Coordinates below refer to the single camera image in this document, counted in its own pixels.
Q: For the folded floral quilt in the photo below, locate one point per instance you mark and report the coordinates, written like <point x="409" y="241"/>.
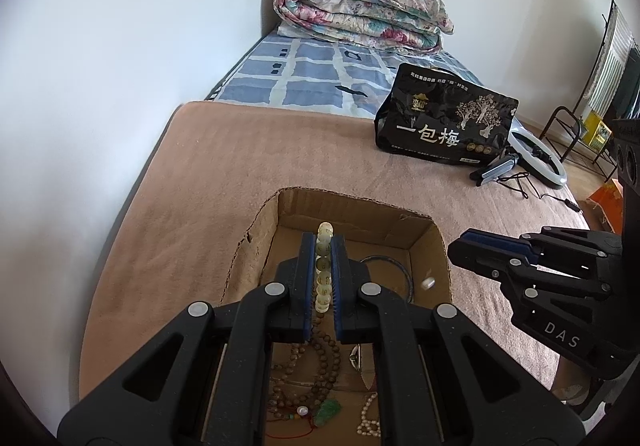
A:
<point x="413" y="25"/>

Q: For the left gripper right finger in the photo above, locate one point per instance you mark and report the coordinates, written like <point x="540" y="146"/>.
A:
<point x="441" y="380"/>

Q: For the red strap wristwatch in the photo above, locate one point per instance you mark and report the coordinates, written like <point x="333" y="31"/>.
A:
<point x="362" y="359"/>

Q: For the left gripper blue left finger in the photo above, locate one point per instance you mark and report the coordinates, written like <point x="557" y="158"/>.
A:
<point x="203" y="378"/>

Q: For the blue checked bed sheet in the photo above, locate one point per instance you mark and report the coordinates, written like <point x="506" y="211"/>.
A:
<point x="313" y="75"/>

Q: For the green jade pendant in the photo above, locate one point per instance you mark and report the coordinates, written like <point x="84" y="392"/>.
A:
<point x="326" y="411"/>

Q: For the orange cardboard box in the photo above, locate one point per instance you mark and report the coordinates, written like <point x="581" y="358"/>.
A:
<point x="607" y="203"/>

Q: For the white pearl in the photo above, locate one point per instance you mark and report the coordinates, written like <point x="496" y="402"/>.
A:
<point x="302" y="411"/>

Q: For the white ring light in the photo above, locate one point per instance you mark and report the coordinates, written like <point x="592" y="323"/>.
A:
<point x="537" y="158"/>

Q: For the black snack bag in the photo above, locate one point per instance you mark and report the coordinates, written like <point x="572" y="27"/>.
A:
<point x="437" y="116"/>

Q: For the black ring light stand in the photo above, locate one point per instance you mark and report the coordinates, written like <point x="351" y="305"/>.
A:
<point x="494" y="170"/>

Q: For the blue bangle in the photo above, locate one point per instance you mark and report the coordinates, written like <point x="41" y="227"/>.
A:
<point x="392" y="274"/>

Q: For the black metal rack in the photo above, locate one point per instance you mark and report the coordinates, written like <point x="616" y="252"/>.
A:
<point x="567" y="128"/>

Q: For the hanging clothes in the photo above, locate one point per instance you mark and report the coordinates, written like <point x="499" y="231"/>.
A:
<point x="611" y="62"/>

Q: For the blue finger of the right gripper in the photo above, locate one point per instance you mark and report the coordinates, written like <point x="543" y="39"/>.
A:
<point x="490" y="260"/>
<point x="492" y="240"/>

